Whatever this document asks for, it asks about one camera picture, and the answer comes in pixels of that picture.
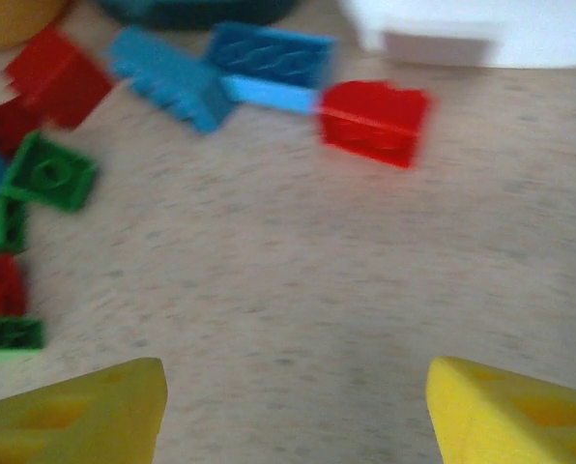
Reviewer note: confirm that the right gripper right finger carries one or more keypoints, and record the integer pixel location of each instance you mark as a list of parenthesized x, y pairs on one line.
[(510, 420)]

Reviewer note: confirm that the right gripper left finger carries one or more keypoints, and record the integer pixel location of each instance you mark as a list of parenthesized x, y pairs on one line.
[(75, 420)]

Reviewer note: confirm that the white plastic container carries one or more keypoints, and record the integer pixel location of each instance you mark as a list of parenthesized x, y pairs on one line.
[(510, 29)]

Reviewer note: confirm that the orange plastic container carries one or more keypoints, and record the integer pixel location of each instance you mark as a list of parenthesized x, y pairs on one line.
[(8, 19)]

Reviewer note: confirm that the dark teal plastic container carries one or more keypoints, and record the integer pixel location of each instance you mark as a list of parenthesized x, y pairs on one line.
[(196, 9)]

